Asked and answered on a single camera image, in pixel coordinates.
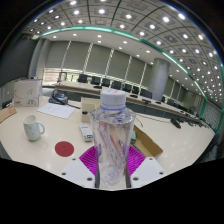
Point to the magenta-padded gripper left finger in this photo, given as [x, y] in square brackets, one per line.
[89, 161]

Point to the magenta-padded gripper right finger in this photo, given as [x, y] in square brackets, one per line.
[136, 161]

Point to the clear plastic water bottle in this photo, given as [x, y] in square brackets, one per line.
[112, 133]

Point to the brown red-labelled cardboard box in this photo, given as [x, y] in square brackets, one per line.
[148, 146]

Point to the flat round red coaster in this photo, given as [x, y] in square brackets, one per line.
[64, 148]

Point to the white remote control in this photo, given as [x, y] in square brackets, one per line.
[86, 132]

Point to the small beige open box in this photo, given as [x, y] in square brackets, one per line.
[86, 110]

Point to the black tabletop microphone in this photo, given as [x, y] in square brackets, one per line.
[176, 123]

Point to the white paper sheet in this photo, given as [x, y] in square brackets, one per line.
[56, 110]

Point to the white ceramic mug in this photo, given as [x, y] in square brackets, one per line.
[31, 128]

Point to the black desk telephone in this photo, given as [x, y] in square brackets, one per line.
[58, 98]

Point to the large white printed box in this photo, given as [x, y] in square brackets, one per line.
[27, 93]

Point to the brown paper envelope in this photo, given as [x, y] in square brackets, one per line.
[6, 114]

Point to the group of ceiling lights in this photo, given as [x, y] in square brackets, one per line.
[101, 11]

